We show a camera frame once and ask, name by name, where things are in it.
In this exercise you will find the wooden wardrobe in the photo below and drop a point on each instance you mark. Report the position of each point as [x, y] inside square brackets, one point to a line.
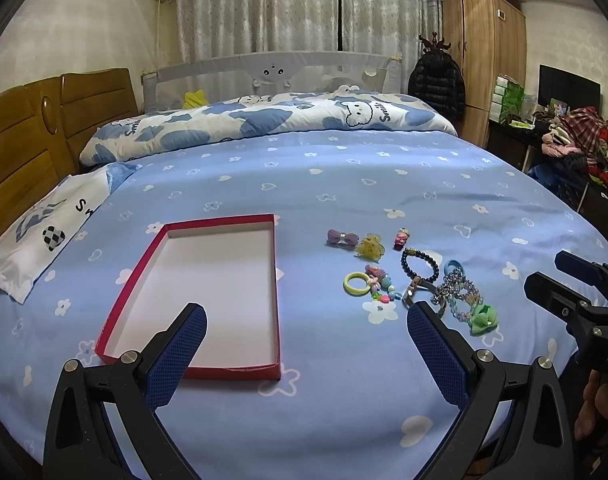
[488, 39]

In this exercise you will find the red shallow box tray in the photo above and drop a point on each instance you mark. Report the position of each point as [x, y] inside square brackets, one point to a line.
[227, 266]

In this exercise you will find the black monitor screen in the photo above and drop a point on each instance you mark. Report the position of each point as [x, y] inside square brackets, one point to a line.
[573, 90]

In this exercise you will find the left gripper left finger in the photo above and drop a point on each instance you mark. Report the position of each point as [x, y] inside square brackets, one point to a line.
[80, 442]

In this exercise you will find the person's right hand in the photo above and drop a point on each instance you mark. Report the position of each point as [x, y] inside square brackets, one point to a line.
[595, 404]

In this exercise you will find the black puffer jacket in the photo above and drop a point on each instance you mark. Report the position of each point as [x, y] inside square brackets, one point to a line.
[437, 80]

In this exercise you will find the yellow star plush toy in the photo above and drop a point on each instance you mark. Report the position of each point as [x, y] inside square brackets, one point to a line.
[194, 99]

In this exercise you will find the pink cartoon hair clip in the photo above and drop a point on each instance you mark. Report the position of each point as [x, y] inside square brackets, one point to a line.
[401, 238]

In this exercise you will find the blue white cartoon quilt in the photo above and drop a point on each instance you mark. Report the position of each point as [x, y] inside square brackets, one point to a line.
[347, 108]

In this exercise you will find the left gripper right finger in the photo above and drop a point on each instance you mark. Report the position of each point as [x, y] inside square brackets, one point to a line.
[535, 442]

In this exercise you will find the pile of clothes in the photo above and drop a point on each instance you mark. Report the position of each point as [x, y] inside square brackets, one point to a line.
[578, 139]

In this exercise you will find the grey lace curtains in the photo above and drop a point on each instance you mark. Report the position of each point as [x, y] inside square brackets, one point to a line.
[217, 28]

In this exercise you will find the yellow hair claw clip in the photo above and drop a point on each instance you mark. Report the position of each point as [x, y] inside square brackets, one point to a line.
[370, 248]

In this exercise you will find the white blue pillow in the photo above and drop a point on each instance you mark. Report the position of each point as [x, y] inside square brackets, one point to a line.
[33, 241]

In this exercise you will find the grey bed guard rail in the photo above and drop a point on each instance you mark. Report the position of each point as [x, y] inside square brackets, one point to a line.
[267, 73]

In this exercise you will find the wooden headboard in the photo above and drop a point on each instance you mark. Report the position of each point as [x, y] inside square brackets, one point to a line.
[44, 126]

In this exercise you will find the green white boxes stack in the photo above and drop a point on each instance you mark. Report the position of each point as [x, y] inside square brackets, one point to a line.
[506, 100]

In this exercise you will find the light blue patterned bedsheet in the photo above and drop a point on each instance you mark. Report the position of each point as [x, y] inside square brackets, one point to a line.
[355, 400]

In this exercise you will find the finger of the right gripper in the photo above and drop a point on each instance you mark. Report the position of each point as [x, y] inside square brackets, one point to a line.
[558, 299]
[592, 273]

